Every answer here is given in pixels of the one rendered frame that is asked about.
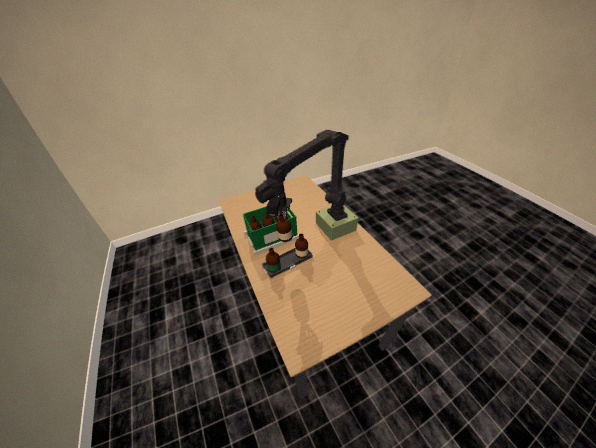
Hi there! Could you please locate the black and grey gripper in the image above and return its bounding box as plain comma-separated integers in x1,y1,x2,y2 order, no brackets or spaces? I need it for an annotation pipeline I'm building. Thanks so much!
275,192,292,219

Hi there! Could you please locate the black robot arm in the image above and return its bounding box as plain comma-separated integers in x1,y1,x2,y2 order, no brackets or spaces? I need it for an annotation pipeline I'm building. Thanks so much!
255,130,349,221

